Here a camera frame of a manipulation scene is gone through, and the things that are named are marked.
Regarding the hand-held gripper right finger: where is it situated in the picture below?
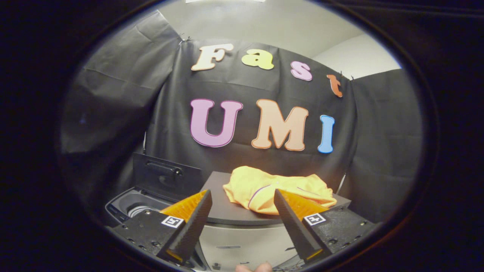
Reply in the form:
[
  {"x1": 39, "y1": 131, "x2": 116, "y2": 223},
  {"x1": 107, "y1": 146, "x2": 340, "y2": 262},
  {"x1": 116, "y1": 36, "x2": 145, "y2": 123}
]
[{"x1": 273, "y1": 189, "x2": 377, "y2": 264}]

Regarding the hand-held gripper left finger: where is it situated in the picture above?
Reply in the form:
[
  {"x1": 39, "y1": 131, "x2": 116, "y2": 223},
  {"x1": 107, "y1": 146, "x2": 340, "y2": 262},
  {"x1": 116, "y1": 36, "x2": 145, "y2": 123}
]
[{"x1": 108, "y1": 189, "x2": 213, "y2": 265}]

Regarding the yellow orange shirt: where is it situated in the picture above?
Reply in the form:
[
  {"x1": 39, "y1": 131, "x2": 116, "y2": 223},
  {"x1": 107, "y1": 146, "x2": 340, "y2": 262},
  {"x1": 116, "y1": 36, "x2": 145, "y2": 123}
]
[{"x1": 223, "y1": 166, "x2": 338, "y2": 216}]

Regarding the grey washing machine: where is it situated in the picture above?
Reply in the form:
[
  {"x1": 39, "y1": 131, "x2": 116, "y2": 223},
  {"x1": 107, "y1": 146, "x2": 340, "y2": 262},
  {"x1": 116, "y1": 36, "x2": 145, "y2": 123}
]
[{"x1": 105, "y1": 186, "x2": 206, "y2": 271}]

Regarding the black backdrop cloth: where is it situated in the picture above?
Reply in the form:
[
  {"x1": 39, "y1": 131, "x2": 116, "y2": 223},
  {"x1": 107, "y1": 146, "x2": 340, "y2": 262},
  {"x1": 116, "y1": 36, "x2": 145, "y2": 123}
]
[{"x1": 60, "y1": 9, "x2": 423, "y2": 223}]

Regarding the beige cabinet with dark frame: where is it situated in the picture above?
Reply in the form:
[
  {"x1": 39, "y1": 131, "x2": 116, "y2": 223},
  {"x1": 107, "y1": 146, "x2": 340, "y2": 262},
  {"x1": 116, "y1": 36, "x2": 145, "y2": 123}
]
[{"x1": 198, "y1": 171, "x2": 352, "y2": 271}]

